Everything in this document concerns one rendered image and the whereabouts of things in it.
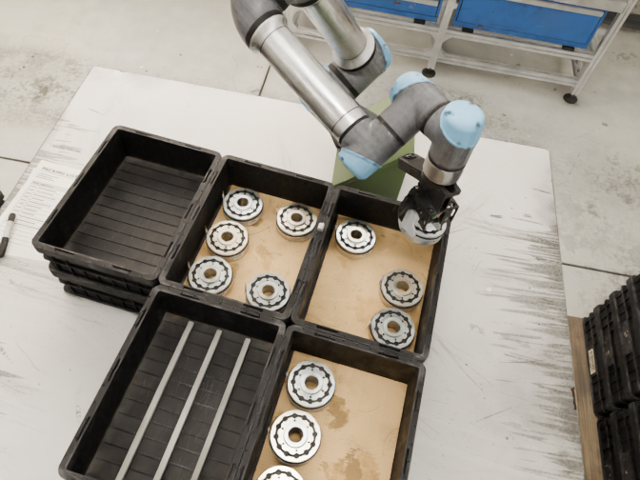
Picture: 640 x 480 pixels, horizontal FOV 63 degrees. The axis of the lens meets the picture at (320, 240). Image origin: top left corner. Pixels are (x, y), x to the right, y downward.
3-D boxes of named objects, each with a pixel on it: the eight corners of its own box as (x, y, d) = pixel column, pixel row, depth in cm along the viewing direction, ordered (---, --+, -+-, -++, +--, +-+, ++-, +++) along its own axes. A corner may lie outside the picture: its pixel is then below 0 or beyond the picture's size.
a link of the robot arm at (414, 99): (368, 102, 99) (403, 140, 94) (413, 59, 97) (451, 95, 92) (381, 119, 106) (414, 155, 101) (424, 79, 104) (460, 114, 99)
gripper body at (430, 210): (420, 232, 109) (436, 196, 99) (402, 201, 113) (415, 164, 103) (451, 223, 111) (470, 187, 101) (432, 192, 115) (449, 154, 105)
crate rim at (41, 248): (117, 130, 140) (115, 123, 138) (224, 159, 137) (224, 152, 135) (31, 250, 117) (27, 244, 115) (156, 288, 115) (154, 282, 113)
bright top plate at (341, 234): (344, 215, 137) (344, 213, 136) (380, 229, 135) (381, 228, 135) (330, 245, 131) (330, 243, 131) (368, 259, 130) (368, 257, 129)
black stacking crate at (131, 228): (126, 155, 147) (116, 126, 138) (226, 183, 145) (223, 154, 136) (47, 271, 125) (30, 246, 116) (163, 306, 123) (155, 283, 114)
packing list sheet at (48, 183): (35, 159, 158) (34, 158, 157) (110, 173, 157) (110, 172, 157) (-23, 250, 139) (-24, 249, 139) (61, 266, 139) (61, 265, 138)
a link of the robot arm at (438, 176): (420, 148, 100) (456, 138, 102) (414, 164, 103) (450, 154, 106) (440, 176, 96) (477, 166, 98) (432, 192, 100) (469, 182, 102)
